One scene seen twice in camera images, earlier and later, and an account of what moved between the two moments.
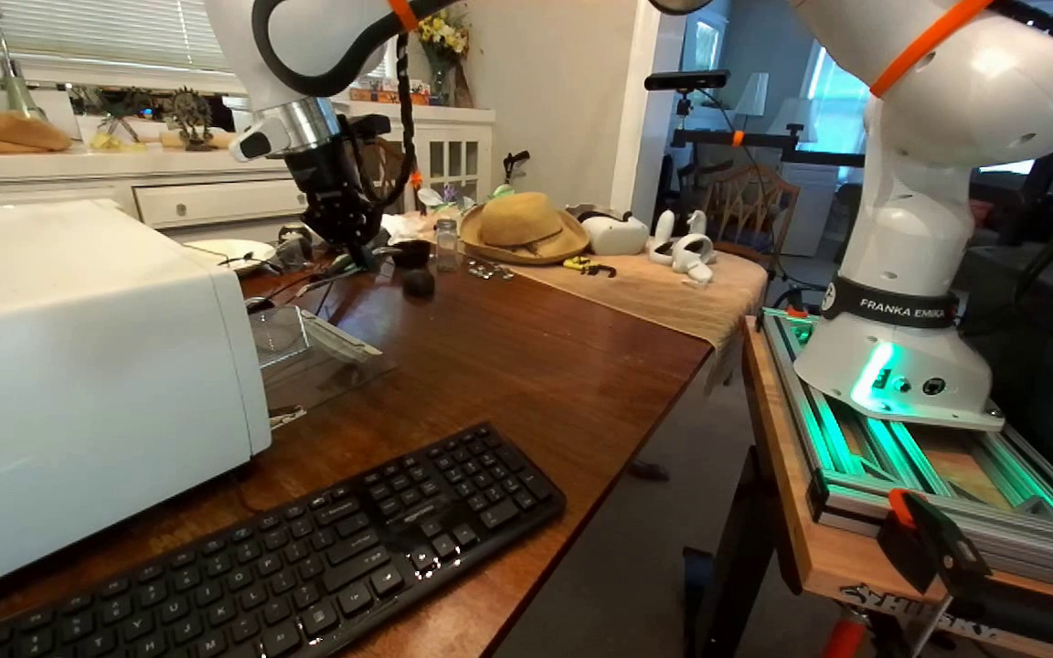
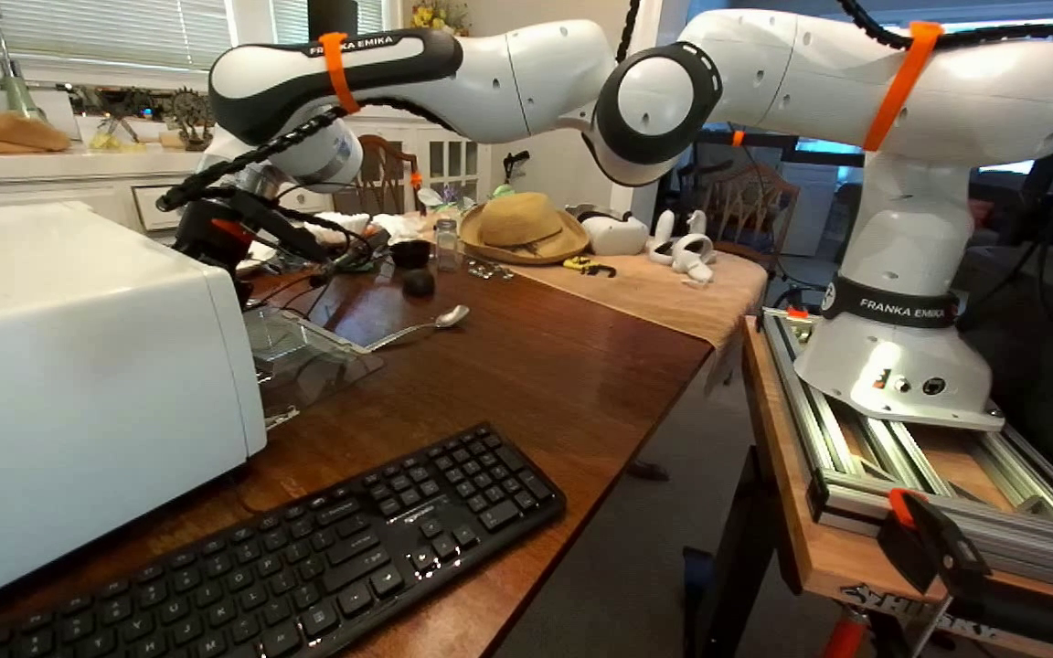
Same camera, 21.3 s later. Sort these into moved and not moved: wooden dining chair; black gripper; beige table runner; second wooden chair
Moved: black gripper
Not moved: wooden dining chair; beige table runner; second wooden chair
